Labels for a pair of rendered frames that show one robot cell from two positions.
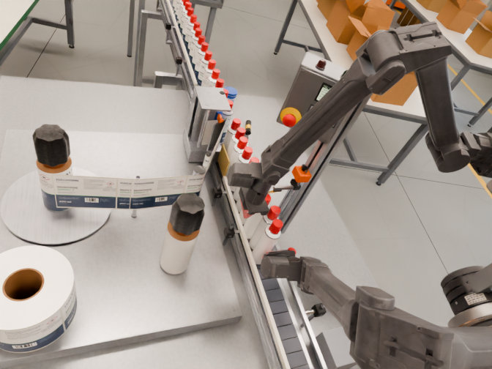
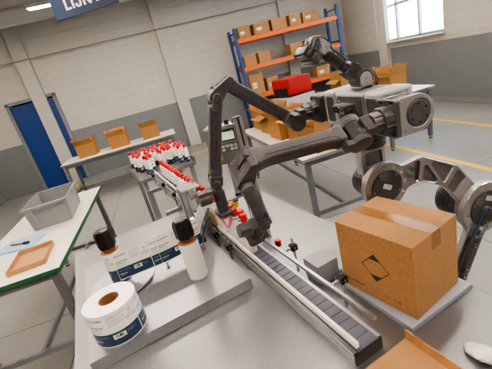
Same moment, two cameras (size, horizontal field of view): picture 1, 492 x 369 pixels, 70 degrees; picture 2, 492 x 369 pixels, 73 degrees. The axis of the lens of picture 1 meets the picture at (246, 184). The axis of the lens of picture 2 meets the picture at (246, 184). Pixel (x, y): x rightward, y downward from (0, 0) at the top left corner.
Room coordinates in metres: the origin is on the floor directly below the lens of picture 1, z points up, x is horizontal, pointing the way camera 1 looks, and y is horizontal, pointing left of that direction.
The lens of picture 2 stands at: (-0.68, -0.46, 1.73)
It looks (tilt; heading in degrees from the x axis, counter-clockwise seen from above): 20 degrees down; 11
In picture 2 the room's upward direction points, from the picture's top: 15 degrees counter-clockwise
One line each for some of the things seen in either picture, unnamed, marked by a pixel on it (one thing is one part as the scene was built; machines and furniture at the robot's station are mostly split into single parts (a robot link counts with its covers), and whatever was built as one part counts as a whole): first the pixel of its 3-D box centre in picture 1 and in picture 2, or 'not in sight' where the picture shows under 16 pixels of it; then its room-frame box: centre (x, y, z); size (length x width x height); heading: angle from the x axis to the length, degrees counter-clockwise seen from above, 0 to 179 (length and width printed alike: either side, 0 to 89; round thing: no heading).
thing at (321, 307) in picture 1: (307, 317); (291, 257); (0.55, -0.32, 0.91); 0.07 x 0.03 x 0.17; 124
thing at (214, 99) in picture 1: (212, 98); (187, 187); (1.08, 0.23, 1.14); 0.14 x 0.11 x 0.01; 34
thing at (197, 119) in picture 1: (206, 126); (195, 206); (1.08, 0.23, 1.01); 0.14 x 0.13 x 0.26; 34
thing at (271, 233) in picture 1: (266, 241); (247, 233); (0.69, -0.13, 0.98); 0.05 x 0.05 x 0.20
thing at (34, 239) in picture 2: not in sight; (20, 244); (1.45, 1.92, 0.81); 0.32 x 0.24 x 0.01; 98
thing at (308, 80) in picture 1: (318, 99); (225, 143); (0.91, -0.09, 1.38); 0.17 x 0.10 x 0.19; 89
